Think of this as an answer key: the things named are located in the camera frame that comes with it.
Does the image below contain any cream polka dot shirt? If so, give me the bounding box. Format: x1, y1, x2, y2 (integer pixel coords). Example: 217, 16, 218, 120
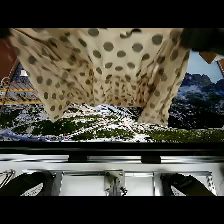
8, 28, 192, 127

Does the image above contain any cardboard box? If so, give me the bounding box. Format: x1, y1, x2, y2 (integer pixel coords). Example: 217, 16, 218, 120
199, 49, 224, 65

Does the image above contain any grey cable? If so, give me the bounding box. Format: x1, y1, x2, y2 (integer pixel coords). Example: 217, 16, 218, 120
0, 168, 16, 188

